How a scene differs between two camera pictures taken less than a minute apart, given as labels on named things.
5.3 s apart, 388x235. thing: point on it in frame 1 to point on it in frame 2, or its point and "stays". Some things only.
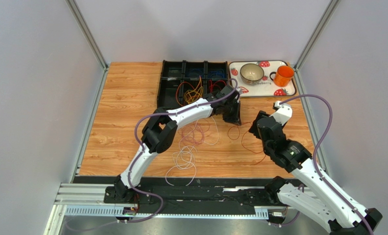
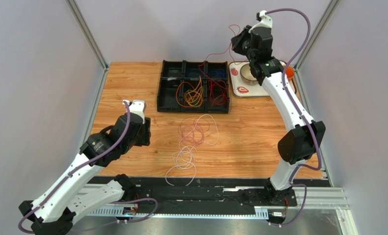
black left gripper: (235, 119) to (146, 133)
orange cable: (177, 90) stays
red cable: (242, 141) to (207, 76)
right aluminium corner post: (332, 6) stays
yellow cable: (192, 96) stays
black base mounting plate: (178, 194) stays
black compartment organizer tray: (182, 82) stays
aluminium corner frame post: (87, 36) stays
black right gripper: (259, 127) to (238, 43)
